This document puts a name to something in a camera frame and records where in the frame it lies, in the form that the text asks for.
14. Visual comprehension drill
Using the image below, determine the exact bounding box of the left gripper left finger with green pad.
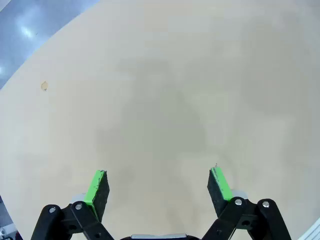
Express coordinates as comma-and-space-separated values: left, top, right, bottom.
30, 169, 118, 240

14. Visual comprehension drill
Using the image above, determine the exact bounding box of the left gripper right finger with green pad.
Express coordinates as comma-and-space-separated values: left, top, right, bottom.
199, 163, 292, 240

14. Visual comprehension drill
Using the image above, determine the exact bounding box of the white aluminium frame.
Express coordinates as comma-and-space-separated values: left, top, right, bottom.
298, 221, 320, 240

